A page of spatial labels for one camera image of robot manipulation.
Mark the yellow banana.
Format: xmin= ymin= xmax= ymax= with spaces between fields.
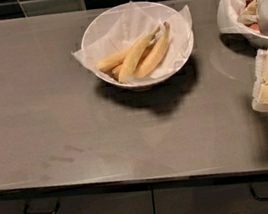
xmin=134 ymin=22 xmax=170 ymax=78
xmin=118 ymin=27 xmax=160 ymax=83
xmin=96 ymin=46 xmax=133 ymax=72

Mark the white bowl with bananas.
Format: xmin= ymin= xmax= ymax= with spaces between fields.
xmin=73 ymin=1 xmax=194 ymax=91

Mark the small yellow banana underneath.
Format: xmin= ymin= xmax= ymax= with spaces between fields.
xmin=111 ymin=43 xmax=155 ymax=80

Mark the red strawberries pile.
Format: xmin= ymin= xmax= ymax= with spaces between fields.
xmin=237 ymin=0 xmax=259 ymax=31

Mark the left drawer with handle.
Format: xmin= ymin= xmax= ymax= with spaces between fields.
xmin=0 ymin=191 xmax=154 ymax=214

